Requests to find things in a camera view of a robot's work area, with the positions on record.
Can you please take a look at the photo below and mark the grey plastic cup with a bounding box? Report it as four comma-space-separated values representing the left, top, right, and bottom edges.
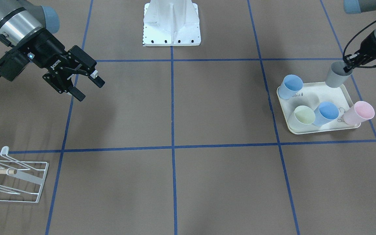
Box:
325, 61, 352, 88

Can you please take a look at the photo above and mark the white wire cup rack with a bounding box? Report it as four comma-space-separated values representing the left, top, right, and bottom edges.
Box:
0, 146, 49, 203

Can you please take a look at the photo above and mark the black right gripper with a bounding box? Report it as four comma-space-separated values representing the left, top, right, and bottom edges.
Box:
22, 29, 105, 102

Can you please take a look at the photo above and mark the white plastic tray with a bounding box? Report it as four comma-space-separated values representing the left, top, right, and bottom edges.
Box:
276, 82, 361, 135

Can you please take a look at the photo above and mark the light blue cup rear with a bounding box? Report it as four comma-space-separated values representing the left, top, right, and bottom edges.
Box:
278, 74, 304, 100

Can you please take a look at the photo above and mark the pale yellow cup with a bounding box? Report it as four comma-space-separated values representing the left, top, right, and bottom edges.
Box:
294, 105, 315, 125

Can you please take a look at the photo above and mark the blue plastic cup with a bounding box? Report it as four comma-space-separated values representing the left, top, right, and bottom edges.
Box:
313, 102, 339, 126

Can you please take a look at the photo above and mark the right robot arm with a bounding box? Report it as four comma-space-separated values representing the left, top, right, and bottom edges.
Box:
0, 0, 105, 101

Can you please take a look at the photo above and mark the pink plastic cup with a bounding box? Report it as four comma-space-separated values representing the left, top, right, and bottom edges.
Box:
343, 101, 375, 125

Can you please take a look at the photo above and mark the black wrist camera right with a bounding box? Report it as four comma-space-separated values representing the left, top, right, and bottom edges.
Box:
0, 51, 30, 82

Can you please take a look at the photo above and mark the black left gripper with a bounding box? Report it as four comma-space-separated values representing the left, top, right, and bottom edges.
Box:
343, 36, 376, 73

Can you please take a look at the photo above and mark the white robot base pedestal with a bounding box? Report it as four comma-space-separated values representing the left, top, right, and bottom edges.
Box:
142, 0, 201, 47

